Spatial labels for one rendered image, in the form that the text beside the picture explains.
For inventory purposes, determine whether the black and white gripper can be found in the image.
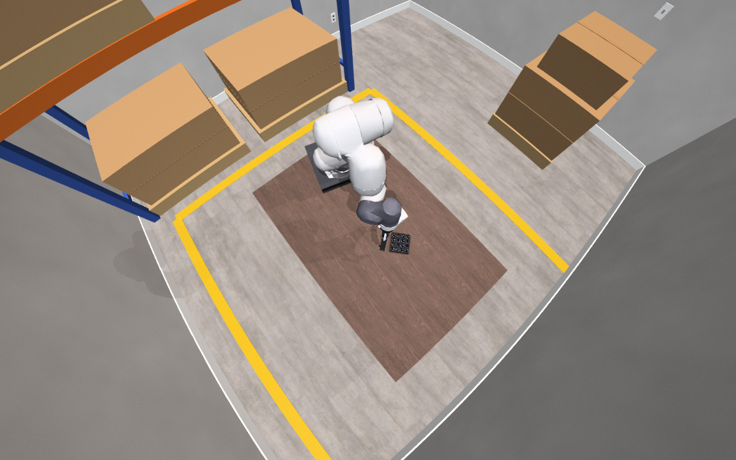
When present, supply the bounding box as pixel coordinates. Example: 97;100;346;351
379;228;393;251

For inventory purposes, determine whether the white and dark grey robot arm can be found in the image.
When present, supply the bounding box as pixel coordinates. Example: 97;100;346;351
313;96;408;231

